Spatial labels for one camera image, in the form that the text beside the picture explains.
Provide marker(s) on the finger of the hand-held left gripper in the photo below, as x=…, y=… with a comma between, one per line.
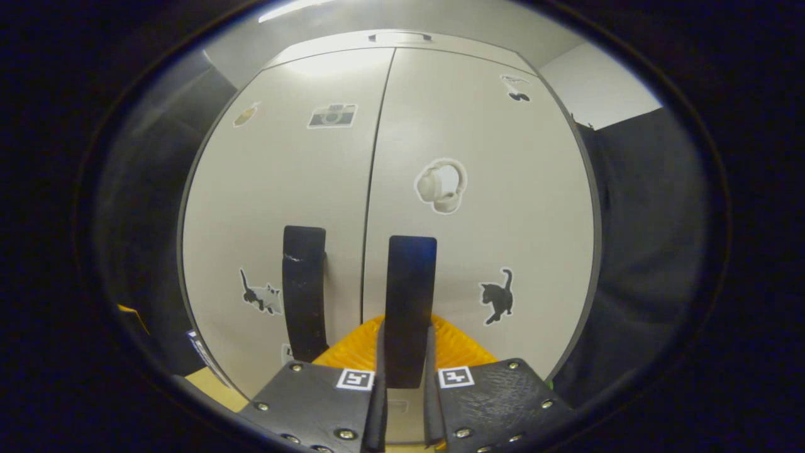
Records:
x=132, y=313

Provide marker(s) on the white cabinet top drawer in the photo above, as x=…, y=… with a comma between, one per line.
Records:
x=465, y=50

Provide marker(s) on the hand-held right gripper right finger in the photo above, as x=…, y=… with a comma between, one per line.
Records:
x=433, y=415

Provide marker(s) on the white cabinet door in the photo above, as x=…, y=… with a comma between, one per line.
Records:
x=270, y=189
x=503, y=226

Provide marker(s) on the ceiling light panel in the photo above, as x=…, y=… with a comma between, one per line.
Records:
x=292, y=9

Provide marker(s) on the grey double-door shoe cabinet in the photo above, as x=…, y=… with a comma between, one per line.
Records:
x=591, y=207

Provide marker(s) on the black backdrop cloth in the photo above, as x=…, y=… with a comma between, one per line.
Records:
x=654, y=251
x=144, y=207

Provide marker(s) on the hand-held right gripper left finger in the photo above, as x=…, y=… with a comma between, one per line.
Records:
x=377, y=415

